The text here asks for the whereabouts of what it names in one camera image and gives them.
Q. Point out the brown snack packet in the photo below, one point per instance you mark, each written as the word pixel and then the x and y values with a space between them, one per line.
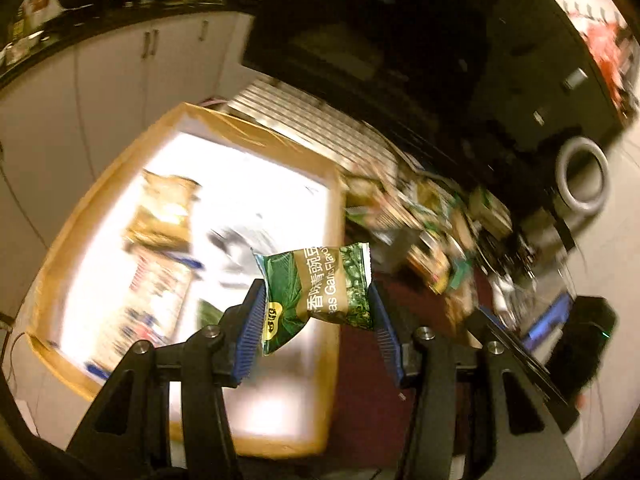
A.
pixel 162 210

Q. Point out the pile of assorted snack packets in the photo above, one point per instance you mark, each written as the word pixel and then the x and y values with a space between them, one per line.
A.
pixel 430 220

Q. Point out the red printed wall decoration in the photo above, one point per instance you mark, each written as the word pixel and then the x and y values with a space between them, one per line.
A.
pixel 612 55

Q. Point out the white computer keyboard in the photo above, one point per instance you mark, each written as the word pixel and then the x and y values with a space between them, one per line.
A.
pixel 310 115

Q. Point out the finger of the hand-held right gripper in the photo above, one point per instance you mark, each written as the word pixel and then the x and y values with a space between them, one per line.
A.
pixel 547 317

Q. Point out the white kitchen cabinet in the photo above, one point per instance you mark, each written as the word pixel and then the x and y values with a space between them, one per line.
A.
pixel 110 110

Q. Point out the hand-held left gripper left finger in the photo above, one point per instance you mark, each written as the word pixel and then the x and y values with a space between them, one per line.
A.
pixel 252 330

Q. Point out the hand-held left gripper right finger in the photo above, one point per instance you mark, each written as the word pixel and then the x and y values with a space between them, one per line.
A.
pixel 386 335

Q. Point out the cardboard box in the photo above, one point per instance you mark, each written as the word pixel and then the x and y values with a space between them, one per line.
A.
pixel 250 160

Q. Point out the white blue printed snack packet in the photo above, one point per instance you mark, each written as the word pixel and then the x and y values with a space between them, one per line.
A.
pixel 150 295

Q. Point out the black monitor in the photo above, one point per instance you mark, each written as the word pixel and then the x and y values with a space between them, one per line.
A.
pixel 400 45

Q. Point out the green pea snack packet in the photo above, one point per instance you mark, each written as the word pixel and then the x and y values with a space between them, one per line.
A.
pixel 320 290

